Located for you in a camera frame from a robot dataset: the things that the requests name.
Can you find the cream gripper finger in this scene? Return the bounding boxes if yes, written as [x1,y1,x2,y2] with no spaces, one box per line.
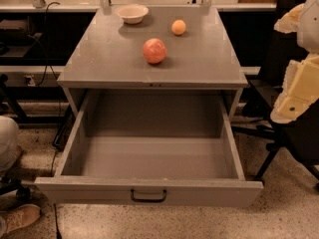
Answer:
[274,4,304,34]
[270,54,319,123]

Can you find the red apple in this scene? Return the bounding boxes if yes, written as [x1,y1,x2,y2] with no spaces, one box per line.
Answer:
[143,38,166,64]

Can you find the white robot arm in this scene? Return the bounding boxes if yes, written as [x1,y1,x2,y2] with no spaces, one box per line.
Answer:
[270,0,319,123]

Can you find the open grey top drawer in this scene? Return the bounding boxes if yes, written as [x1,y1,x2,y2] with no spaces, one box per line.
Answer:
[36,90,263,207]

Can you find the black office chair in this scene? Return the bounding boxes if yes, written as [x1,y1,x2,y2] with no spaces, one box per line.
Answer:
[233,0,319,181]

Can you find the small orange fruit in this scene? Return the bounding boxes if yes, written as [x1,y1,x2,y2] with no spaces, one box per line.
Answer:
[171,20,186,36]

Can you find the white paper bowl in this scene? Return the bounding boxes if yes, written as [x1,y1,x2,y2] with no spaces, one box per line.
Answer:
[116,4,149,25]

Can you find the grey metal cabinet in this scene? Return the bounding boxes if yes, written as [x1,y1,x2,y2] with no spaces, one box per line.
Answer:
[58,6,247,115]

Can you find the person's light trouser leg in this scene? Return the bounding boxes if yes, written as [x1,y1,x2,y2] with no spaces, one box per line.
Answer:
[0,116,22,175]

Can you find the tan sneaker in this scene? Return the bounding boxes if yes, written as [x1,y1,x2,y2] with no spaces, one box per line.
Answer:
[0,204,41,236]

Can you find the black drawer handle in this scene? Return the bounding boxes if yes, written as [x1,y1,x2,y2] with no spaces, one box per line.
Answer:
[131,189,166,203]

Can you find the black power cable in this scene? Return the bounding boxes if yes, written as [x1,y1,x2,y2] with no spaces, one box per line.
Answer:
[27,1,62,88]

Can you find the wall power outlet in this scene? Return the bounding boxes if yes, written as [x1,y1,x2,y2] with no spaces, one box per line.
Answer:
[25,76,36,87]

